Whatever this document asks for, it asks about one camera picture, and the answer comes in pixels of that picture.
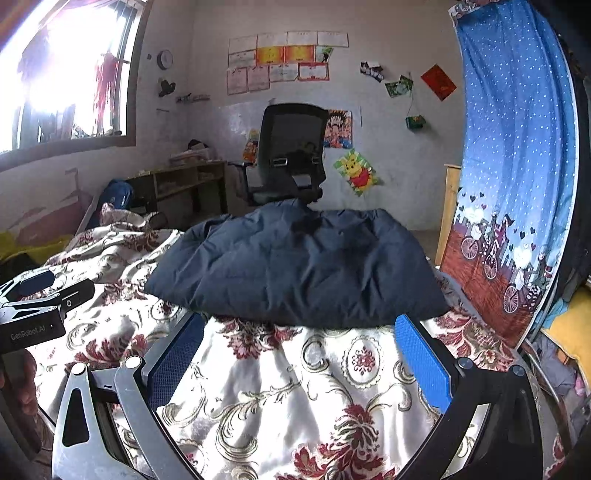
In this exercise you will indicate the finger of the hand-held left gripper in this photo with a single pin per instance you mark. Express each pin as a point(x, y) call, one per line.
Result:
point(32, 284)
point(76, 295)

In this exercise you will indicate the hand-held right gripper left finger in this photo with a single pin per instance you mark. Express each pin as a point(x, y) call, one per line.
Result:
point(178, 355)

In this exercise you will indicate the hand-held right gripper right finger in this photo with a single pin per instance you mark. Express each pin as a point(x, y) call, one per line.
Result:
point(422, 364)

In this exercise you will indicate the navy puffer jacket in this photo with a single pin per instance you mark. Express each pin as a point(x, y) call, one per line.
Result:
point(295, 263)

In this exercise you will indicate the pile of clothes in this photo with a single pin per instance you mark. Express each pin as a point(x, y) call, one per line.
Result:
point(561, 369)

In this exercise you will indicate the person's left hand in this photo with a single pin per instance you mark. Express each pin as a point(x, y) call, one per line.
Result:
point(23, 383)

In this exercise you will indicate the yellow cloth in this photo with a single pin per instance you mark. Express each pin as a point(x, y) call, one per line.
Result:
point(572, 332)
point(18, 247)

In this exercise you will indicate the blue bag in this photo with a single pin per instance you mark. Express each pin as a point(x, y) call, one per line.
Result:
point(115, 196)

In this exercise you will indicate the floral blanket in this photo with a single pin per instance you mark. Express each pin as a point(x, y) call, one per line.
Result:
point(295, 392)

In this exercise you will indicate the wooden desk shelf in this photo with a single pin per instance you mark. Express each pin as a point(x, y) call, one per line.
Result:
point(184, 171)

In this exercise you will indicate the pile of desk clutter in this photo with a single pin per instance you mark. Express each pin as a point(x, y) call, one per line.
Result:
point(194, 154)

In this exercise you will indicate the yellow bear poster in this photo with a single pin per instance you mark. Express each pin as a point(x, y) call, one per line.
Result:
point(358, 173)

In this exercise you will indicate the window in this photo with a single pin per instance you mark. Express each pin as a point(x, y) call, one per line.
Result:
point(69, 69)

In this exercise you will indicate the red hanging garment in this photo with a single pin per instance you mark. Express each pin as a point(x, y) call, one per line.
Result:
point(105, 78)

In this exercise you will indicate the orange cartoon poster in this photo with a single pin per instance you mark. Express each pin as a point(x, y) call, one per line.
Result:
point(251, 147)

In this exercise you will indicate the blue printed curtain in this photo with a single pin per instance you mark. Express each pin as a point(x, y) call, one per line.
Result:
point(508, 138)

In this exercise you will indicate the green hanging box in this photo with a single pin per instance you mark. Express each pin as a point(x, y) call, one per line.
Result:
point(414, 122)

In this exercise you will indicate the black mesh office chair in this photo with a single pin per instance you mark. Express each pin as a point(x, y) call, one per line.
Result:
point(291, 134)

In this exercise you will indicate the cartoon character poster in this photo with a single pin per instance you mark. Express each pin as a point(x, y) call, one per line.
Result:
point(339, 129)

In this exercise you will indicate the green photo card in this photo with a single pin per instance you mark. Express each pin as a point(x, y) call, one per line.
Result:
point(399, 86)

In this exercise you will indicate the red paper envelope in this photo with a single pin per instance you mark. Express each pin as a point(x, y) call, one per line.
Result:
point(438, 82)

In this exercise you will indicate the black and white photos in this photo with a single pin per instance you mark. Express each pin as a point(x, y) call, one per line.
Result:
point(371, 70)

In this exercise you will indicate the wooden frame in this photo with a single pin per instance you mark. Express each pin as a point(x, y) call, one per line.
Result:
point(450, 207)

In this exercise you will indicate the black wall decoration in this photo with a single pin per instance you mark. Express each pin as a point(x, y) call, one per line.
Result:
point(166, 87)

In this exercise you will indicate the small wall shelf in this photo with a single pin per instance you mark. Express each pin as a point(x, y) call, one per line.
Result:
point(191, 98)

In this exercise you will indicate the round wall clock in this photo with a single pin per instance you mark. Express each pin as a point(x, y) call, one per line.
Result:
point(165, 59)

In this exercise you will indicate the group of wall certificates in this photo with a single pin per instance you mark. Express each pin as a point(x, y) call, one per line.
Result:
point(277, 64)

